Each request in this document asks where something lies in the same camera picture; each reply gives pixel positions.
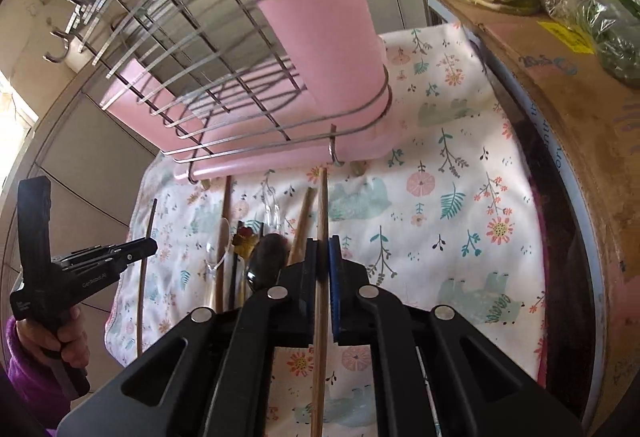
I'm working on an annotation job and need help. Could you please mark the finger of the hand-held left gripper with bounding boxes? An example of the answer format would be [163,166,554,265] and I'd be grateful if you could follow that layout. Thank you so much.
[106,238,159,269]

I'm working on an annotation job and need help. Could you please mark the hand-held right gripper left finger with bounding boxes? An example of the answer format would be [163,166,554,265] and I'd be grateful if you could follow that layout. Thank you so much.
[57,238,323,437]

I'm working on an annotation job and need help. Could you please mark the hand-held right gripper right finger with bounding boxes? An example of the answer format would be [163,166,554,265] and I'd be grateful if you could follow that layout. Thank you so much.
[326,235,583,437]

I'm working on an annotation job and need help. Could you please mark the two-tone wooden chopstick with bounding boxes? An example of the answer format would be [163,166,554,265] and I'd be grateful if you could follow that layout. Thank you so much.
[135,198,159,360]

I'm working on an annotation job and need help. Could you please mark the light wooden chopstick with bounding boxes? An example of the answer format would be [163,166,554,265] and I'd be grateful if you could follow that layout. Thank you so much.
[310,168,330,437]

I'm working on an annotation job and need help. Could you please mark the clear plastic spoon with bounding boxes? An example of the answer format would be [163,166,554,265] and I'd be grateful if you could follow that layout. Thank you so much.
[204,216,235,282]

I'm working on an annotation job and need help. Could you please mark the metal wire dish rack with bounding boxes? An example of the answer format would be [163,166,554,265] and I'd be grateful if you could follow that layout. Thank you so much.
[45,0,397,184]

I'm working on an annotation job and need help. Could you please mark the pink plastic cup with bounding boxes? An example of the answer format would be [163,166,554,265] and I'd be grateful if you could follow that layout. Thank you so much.
[244,0,392,118]

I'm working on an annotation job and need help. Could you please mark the person's left hand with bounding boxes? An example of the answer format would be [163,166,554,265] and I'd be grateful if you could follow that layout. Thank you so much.
[18,305,92,380]

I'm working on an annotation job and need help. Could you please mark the brown wooden chopstick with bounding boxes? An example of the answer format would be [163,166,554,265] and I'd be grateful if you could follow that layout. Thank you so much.
[287,188,316,265]
[215,176,232,314]

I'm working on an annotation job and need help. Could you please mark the clear plastic utensil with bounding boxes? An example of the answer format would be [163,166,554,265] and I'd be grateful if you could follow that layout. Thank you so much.
[264,197,282,234]

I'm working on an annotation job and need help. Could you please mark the black chopstick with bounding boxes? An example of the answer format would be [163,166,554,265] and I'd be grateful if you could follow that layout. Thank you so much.
[229,219,246,311]

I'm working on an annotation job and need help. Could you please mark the pink drip tray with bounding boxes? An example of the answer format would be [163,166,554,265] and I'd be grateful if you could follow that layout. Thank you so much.
[100,57,402,184]

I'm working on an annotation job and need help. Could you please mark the floral printed cloth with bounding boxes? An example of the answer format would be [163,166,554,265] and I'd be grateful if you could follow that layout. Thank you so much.
[104,22,552,437]

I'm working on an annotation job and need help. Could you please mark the cardboard box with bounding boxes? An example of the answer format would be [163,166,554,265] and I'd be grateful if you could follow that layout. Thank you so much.
[425,0,640,370]

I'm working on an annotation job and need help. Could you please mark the large bag of greens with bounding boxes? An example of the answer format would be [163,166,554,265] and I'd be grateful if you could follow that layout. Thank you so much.
[544,0,640,85]

